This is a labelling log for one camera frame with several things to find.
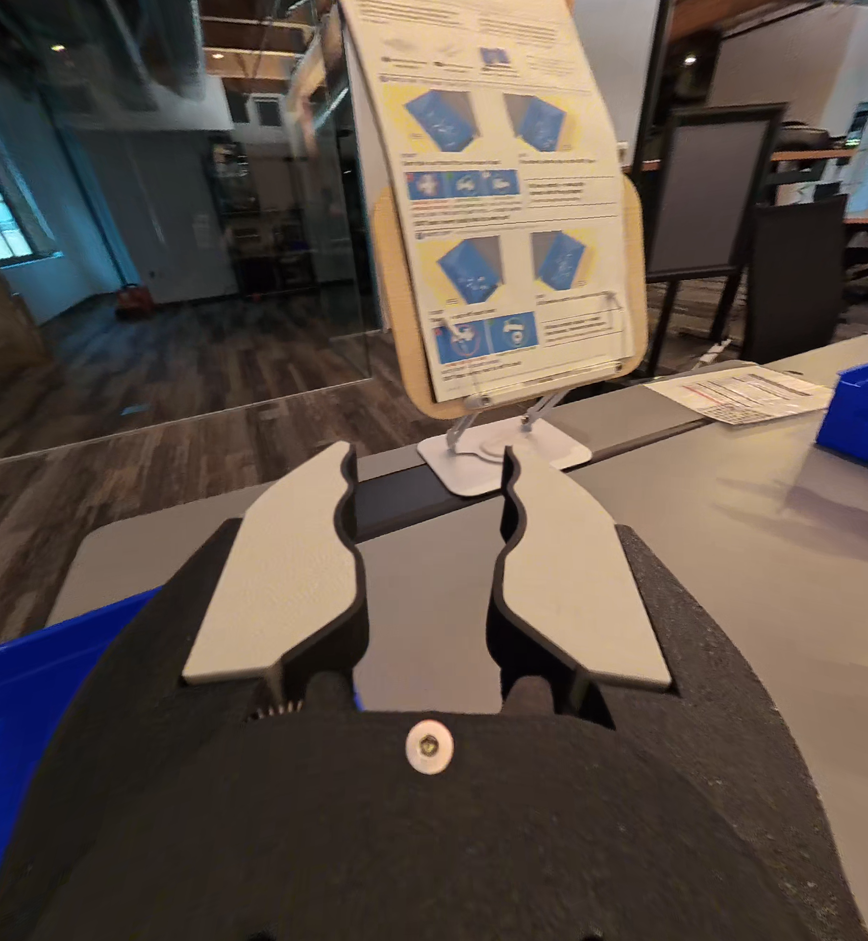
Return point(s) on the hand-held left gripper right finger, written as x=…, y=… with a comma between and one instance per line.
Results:
x=573, y=595

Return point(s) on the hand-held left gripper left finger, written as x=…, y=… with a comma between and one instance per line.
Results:
x=279, y=581

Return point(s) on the blue plastic bin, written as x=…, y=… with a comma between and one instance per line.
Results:
x=22, y=698
x=867, y=419

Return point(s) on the laminated paper sheet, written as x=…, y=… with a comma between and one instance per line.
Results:
x=742, y=393

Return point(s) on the red bag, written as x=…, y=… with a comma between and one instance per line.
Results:
x=134, y=303

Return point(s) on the small paper notice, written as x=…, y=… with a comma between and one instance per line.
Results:
x=204, y=231

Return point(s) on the black shelving rack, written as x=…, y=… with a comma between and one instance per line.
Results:
x=257, y=220

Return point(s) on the printed instruction sheet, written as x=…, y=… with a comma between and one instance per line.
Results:
x=522, y=213

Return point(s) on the black framed easel board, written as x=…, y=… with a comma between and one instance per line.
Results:
x=713, y=191

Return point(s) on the paned window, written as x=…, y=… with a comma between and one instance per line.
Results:
x=0, y=206

